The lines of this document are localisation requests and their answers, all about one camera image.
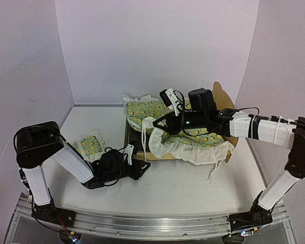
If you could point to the small lemon print pillow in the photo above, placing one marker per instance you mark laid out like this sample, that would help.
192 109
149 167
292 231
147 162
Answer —
91 147

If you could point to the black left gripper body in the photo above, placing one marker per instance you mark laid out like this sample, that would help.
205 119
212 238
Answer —
134 175

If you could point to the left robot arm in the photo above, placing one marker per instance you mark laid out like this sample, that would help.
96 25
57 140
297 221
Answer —
34 145

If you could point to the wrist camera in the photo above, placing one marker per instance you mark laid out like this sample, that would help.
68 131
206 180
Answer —
128 153
171 101

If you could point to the lemon print bed cushion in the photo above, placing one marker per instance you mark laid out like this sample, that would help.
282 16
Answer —
196 146

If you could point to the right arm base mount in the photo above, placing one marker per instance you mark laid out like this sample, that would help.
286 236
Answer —
256 217

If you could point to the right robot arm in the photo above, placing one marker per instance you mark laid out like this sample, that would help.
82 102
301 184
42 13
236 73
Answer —
231 122

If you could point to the aluminium front rail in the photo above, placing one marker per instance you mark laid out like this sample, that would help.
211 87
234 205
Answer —
176 228

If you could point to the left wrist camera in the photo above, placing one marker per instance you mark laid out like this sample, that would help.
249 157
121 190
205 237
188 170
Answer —
128 153

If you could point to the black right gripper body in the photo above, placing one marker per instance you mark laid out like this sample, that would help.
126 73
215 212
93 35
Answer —
195 123

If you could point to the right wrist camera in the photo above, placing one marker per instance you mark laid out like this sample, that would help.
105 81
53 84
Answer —
171 101

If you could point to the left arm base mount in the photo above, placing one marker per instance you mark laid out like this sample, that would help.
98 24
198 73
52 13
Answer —
49 213

